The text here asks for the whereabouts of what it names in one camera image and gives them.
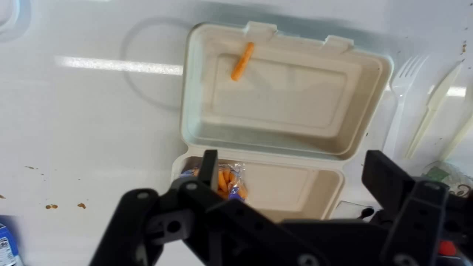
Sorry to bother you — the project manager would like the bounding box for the white plastic fork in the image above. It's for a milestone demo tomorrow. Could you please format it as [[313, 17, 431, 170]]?
[[385, 52, 430, 155]]

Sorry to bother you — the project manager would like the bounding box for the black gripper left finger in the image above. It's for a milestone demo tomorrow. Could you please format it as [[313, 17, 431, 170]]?
[[87, 148, 297, 266]]

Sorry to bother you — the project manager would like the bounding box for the cream plastic spoon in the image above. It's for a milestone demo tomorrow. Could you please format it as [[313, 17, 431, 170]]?
[[439, 111, 473, 163]]

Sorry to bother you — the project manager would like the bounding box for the cream plastic knife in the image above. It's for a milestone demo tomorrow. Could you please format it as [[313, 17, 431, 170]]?
[[405, 59, 467, 161]]

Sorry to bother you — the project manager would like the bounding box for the blue snack packet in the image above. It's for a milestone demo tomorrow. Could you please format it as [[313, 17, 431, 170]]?
[[0, 215, 23, 266]]

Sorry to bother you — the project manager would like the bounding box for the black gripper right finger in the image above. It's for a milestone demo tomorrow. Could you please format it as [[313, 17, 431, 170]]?
[[362, 150, 473, 266]]

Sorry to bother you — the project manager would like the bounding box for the beige clamshell takeout container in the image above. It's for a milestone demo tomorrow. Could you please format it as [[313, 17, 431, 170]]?
[[170, 20, 396, 225]]

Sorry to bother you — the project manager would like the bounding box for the clear plastic snack bag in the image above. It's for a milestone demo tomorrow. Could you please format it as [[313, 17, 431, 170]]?
[[178, 160, 248, 204]]

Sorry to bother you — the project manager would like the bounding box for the patterned paper cup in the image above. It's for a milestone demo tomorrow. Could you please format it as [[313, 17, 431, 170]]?
[[421, 161, 473, 200]]

